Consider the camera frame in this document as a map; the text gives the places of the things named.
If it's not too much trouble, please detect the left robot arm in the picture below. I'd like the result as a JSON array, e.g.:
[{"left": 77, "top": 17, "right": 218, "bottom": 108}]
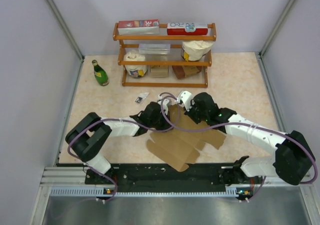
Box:
[{"left": 65, "top": 99, "right": 171, "bottom": 184}]

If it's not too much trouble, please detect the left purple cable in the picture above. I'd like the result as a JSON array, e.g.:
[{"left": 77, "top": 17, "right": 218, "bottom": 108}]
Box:
[{"left": 67, "top": 92, "right": 181, "bottom": 205}]

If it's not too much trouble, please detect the wooden three-tier shelf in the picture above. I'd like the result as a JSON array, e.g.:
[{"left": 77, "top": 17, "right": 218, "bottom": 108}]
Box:
[{"left": 112, "top": 23, "right": 217, "bottom": 89}]

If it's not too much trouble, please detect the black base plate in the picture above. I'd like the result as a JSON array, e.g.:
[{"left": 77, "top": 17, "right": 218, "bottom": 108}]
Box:
[{"left": 84, "top": 162, "right": 265, "bottom": 193}]

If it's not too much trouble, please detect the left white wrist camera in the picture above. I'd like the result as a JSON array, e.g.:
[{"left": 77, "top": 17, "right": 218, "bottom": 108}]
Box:
[{"left": 157, "top": 92, "right": 175, "bottom": 106}]

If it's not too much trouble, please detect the small white flour bag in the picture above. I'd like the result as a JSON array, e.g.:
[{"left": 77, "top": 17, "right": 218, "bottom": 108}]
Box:
[{"left": 123, "top": 49, "right": 148, "bottom": 79}]

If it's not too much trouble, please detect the brown cardboard box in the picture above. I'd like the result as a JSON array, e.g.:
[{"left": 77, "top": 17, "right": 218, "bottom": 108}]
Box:
[{"left": 145, "top": 103, "right": 228, "bottom": 172}]

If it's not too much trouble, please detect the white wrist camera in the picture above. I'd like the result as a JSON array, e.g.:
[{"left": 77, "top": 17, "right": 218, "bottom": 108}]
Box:
[
  {"left": 157, "top": 92, "right": 175, "bottom": 106},
  {"left": 176, "top": 90, "right": 194, "bottom": 111}
]

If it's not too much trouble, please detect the grey slotted cable duct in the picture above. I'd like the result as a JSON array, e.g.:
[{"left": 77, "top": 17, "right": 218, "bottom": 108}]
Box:
[{"left": 50, "top": 187, "right": 252, "bottom": 198}]

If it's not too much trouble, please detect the red silver foil box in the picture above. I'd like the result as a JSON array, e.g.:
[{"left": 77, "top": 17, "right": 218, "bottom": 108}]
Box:
[{"left": 117, "top": 19, "right": 160, "bottom": 35}]

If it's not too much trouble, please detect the brown brick package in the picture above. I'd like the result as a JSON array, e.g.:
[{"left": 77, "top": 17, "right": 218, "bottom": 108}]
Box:
[{"left": 172, "top": 65, "right": 202, "bottom": 80}]

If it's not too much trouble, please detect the small clear plastic packet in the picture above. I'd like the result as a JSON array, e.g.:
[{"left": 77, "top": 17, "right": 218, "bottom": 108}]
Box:
[{"left": 134, "top": 92, "right": 150, "bottom": 104}]

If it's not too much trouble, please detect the tan cardboard block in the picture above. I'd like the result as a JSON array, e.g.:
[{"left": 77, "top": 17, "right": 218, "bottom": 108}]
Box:
[{"left": 149, "top": 65, "right": 169, "bottom": 78}]

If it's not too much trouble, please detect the large white paper bag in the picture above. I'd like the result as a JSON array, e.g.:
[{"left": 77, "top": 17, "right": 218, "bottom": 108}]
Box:
[{"left": 181, "top": 40, "right": 215, "bottom": 62}]

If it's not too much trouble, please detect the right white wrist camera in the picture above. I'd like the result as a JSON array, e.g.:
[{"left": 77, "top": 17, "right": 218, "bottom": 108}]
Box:
[{"left": 176, "top": 90, "right": 194, "bottom": 111}]

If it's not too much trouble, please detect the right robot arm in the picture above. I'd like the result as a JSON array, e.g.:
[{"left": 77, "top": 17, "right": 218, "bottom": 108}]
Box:
[{"left": 178, "top": 91, "right": 316, "bottom": 186}]

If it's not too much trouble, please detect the clear plastic container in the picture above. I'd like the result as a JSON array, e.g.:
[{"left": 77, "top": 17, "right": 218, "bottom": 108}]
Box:
[{"left": 138, "top": 43, "right": 171, "bottom": 55}]

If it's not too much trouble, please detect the green glass bottle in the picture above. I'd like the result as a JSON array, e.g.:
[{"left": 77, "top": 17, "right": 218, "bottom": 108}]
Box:
[{"left": 91, "top": 59, "right": 109, "bottom": 86}]

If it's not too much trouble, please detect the red white carton box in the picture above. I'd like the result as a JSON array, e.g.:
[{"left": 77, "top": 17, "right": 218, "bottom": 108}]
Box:
[{"left": 166, "top": 22, "right": 209, "bottom": 36}]

